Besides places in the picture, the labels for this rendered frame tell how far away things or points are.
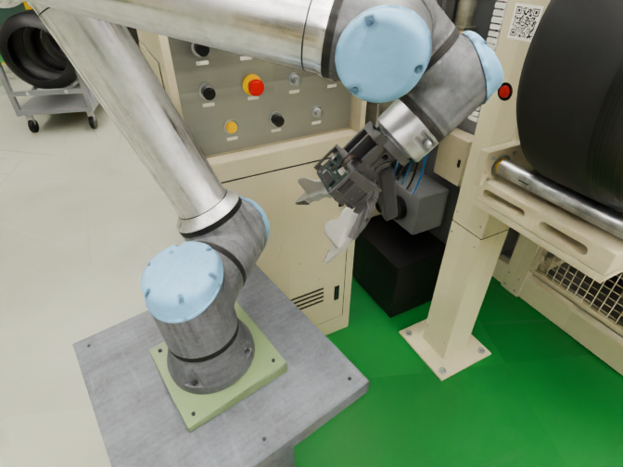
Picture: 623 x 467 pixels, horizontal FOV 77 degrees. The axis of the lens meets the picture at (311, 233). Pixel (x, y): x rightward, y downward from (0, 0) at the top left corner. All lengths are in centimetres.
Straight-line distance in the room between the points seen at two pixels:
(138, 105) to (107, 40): 10
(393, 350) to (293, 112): 106
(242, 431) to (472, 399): 104
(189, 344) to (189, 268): 15
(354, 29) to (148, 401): 80
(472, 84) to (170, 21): 38
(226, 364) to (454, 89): 65
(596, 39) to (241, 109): 77
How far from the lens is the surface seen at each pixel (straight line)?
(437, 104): 58
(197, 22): 50
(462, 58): 59
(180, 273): 75
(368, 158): 59
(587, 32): 86
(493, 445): 164
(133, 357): 104
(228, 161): 110
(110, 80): 78
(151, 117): 78
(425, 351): 177
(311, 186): 68
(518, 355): 191
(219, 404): 89
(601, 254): 102
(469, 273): 144
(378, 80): 44
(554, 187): 107
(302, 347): 97
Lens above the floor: 137
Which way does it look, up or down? 36 degrees down
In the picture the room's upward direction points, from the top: straight up
